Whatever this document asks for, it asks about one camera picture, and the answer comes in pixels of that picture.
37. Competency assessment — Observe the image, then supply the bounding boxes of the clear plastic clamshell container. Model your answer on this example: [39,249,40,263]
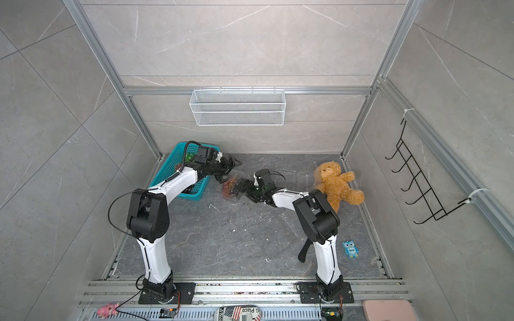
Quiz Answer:
[221,174,252,199]

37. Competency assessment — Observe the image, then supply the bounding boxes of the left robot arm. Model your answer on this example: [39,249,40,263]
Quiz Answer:
[126,140,242,304]

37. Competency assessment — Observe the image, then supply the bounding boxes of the white wire mesh shelf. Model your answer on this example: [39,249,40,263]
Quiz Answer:
[190,89,286,127]

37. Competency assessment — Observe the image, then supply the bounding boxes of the brown teddy bear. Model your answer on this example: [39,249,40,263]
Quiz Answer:
[314,161,365,213]

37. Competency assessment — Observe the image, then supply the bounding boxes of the black knife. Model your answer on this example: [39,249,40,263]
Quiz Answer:
[297,239,313,263]

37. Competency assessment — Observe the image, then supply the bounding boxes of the red grape bunch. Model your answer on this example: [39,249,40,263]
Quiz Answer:
[221,177,238,198]

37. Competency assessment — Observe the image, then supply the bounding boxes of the pink pig toy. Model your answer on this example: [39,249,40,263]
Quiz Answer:
[96,304,119,319]

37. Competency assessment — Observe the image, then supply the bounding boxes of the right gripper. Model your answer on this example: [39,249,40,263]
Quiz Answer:
[238,180,269,203]

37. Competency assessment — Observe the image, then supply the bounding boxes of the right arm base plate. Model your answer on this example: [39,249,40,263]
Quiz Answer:
[296,281,355,304]

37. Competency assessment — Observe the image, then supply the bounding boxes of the teal plastic basket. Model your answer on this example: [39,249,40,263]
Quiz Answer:
[150,142,220,201]

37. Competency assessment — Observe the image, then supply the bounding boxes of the pink pad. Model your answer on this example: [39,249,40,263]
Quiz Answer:
[362,300,417,321]

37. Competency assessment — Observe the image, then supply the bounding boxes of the black wire hook rack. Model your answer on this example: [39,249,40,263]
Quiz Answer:
[385,119,472,226]

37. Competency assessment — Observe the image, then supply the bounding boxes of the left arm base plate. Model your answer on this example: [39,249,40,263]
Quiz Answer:
[138,282,196,304]

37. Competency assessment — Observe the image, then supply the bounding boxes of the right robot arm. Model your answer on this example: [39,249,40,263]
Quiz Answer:
[230,169,344,302]

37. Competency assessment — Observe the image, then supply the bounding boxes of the blue owl toy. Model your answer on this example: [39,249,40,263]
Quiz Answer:
[342,240,359,258]

